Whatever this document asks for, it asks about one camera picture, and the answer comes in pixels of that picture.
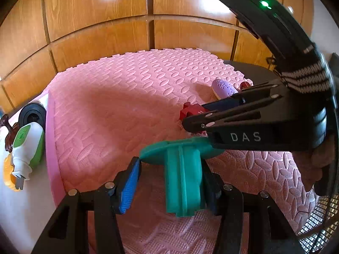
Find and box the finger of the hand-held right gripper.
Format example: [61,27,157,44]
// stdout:
[182,110,262,134]
[204,83,283,112]

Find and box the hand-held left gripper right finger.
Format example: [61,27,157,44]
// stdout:
[200,159,305,254]

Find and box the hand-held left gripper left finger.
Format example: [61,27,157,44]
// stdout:
[31,157,142,254]

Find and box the red plastic block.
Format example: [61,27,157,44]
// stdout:
[179,102,210,135]

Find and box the teal plastic flanged part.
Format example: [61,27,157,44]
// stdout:
[139,137,225,217]

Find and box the pink shallow box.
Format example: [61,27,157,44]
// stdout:
[0,91,92,254]

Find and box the green and white hand tool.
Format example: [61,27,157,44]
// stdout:
[12,122,45,190]

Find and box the orange plastic piece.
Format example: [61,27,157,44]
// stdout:
[3,153,24,191]

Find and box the black cylinder cap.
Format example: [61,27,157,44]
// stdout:
[20,99,48,133]

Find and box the dark brown figurine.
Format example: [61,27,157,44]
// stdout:
[0,114,20,152]

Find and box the person's right hand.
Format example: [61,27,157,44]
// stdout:
[293,143,335,191]

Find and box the lavender oval case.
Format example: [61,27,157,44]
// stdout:
[212,79,239,98]

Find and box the pink foam mat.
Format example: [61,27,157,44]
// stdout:
[45,48,318,254]

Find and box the black fan grille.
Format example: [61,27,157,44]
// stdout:
[298,193,339,254]

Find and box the wooden wardrobe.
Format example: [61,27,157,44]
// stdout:
[0,0,315,114]

